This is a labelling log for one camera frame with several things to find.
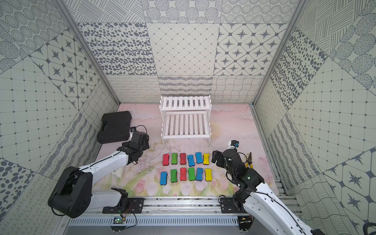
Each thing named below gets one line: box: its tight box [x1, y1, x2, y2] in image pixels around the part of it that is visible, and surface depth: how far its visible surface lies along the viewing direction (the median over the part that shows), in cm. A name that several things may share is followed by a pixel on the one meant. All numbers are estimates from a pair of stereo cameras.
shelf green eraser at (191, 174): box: [188, 167, 196, 181], surface depth 86 cm
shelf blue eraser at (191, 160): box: [187, 154, 195, 167], surface depth 91 cm
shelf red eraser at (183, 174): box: [180, 167, 187, 181], surface depth 86 cm
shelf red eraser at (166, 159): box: [162, 153, 170, 166], surface depth 92 cm
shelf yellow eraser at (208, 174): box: [204, 167, 213, 182], surface depth 85 cm
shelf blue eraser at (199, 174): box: [195, 167, 204, 182], surface depth 86 cm
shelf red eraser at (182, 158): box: [179, 152, 187, 165], surface depth 94 cm
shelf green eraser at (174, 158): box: [171, 152, 178, 165], surface depth 92 cm
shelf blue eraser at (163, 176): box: [159, 171, 168, 186], surface depth 84 cm
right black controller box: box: [237, 215, 255, 234], surface depth 73 cm
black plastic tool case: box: [96, 110, 132, 144], surface depth 103 cm
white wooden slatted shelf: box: [159, 94, 212, 148], surface depth 90 cm
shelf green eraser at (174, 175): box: [170, 168, 178, 183], surface depth 85 cm
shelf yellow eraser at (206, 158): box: [202, 153, 210, 165], surface depth 91 cm
